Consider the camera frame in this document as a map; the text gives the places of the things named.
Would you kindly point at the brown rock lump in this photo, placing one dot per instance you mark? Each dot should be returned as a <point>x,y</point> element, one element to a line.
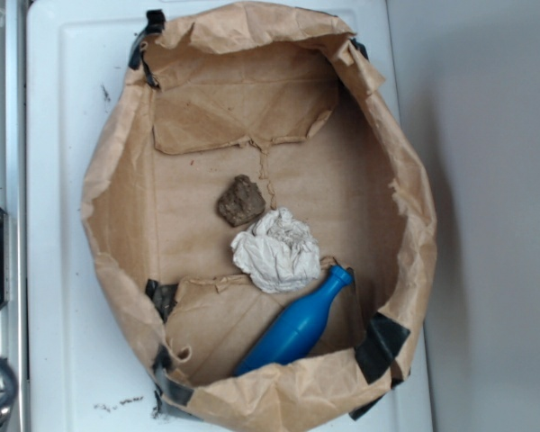
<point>242,202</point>

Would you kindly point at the crumpled white paper ball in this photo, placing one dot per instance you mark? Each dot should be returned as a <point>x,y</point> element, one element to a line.
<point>278,253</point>

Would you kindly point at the brown paper bag bin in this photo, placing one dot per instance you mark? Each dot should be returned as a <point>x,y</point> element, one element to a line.
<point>285,96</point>

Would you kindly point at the blue plastic bottle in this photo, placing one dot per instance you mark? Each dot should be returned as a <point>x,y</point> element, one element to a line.
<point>298,328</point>

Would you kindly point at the white plastic tray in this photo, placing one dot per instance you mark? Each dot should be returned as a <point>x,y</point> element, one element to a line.
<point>83,374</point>

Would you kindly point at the aluminium frame rail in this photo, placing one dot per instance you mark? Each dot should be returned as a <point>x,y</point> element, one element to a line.
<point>13,297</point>

